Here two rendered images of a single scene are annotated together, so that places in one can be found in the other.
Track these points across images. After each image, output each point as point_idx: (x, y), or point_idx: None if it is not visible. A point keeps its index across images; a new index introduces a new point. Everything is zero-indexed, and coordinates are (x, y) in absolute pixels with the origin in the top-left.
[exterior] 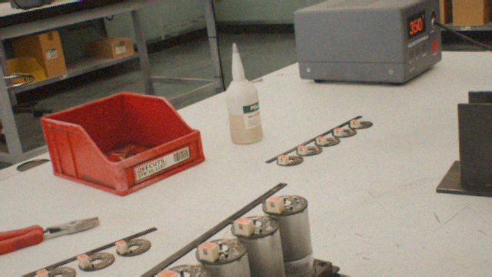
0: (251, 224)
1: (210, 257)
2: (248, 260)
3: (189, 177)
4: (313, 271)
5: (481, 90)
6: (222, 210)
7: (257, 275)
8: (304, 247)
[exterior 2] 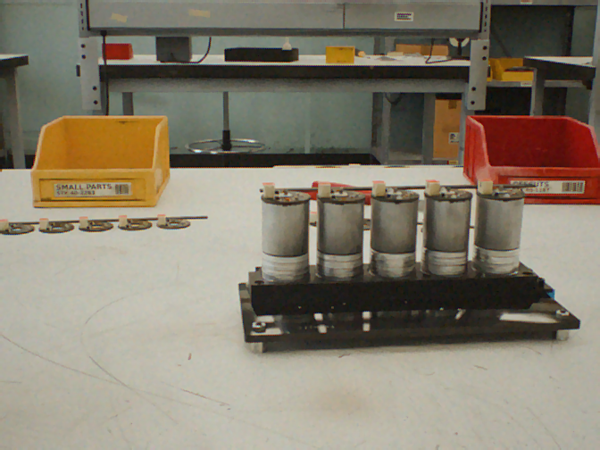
0: (437, 186)
1: (375, 191)
2: (425, 220)
3: (566, 210)
4: (507, 271)
5: None
6: (550, 237)
7: (429, 237)
8: (500, 239)
